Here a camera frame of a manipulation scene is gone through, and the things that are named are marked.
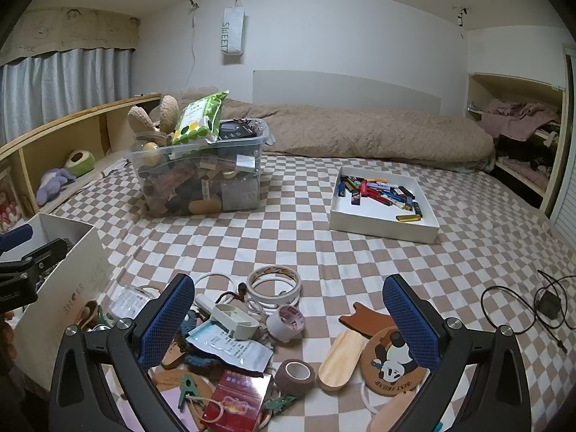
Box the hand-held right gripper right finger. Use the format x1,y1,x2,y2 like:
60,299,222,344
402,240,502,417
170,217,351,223
382,274,532,432

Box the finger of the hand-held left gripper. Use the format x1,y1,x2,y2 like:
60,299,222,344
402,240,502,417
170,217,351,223
0,224,33,253
0,238,68,280

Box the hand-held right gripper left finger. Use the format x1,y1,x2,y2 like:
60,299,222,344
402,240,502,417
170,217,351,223
49,274,195,432

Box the white cardboard box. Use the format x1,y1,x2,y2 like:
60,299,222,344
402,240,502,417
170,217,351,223
9,213,114,392

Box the brown bandage roll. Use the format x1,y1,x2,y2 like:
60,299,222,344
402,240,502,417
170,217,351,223
274,359,316,397

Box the doll in clear case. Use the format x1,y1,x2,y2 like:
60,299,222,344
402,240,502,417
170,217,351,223
0,173,22,235

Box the engraved wooden plaque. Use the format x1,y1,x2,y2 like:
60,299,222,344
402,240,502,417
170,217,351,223
159,344,190,372

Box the clear plastic case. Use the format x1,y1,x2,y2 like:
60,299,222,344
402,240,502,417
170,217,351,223
110,285,161,321

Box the brown bear wooden coaster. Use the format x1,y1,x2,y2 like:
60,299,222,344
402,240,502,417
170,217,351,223
338,301,397,339

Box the round panda wooden coaster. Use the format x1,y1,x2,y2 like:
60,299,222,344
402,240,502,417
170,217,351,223
360,326,433,390

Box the dark blue crochet piece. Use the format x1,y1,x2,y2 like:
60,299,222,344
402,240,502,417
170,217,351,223
177,344,266,379

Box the purple plush toy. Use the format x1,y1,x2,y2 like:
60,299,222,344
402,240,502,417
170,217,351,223
36,168,77,205

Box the white plastic holder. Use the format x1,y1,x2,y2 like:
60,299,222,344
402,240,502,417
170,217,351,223
211,303,260,341

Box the white and blue foil packet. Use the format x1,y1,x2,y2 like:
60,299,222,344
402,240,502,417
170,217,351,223
186,324,274,373

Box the wooden oval tray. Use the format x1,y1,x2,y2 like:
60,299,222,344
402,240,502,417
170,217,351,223
318,329,368,392

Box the plain wooden board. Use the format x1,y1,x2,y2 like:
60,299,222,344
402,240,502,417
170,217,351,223
369,389,418,432

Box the green avocado plush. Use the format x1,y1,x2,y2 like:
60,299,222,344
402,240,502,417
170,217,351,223
64,149,98,177

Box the white tray box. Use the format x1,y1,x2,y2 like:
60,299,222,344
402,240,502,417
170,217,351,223
328,166,440,244

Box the red box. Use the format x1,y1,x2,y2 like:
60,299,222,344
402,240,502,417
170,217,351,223
202,369,274,432

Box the wooden shelf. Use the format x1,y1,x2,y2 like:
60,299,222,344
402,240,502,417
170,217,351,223
0,94,163,235

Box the small white tape roll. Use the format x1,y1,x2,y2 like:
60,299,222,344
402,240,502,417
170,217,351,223
265,305,306,343

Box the pile of colourful lighters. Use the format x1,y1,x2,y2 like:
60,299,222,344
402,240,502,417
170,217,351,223
337,175,424,223

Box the clear plastic storage bin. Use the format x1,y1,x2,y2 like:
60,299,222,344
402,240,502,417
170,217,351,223
123,119,276,217

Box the grey curtain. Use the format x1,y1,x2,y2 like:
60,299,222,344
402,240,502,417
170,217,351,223
0,47,133,145

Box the brown plush toy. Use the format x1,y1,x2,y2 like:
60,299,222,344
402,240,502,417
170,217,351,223
128,95,181,136

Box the beige quilt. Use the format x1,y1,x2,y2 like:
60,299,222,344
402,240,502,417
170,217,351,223
166,87,496,172

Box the dark clothes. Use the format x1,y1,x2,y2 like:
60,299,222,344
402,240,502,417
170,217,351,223
494,136,556,177

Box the green snack packet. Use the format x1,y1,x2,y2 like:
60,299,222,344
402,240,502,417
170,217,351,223
173,92,230,146

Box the black device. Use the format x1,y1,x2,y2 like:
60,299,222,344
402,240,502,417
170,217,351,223
218,119,260,141

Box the closet shelves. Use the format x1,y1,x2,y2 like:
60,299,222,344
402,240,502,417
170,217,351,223
465,73,568,217

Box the beige printed valance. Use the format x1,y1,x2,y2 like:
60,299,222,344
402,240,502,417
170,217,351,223
0,6,141,67

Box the pink clothes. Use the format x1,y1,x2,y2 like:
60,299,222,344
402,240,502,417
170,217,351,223
477,99,562,143

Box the white hanging paper bag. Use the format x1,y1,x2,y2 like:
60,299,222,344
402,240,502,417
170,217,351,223
221,0,246,57

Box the white cable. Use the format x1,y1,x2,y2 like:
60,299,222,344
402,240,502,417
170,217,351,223
193,272,271,325

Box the brown cord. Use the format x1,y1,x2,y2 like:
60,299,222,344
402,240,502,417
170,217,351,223
216,283,252,309

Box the black charger with cable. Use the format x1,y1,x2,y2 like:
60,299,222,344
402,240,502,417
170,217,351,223
481,270,576,354

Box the wall hook with white cord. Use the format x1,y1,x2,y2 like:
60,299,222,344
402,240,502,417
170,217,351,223
186,0,202,87

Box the wall hook with black strap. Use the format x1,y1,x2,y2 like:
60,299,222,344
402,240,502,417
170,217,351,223
452,6,469,40

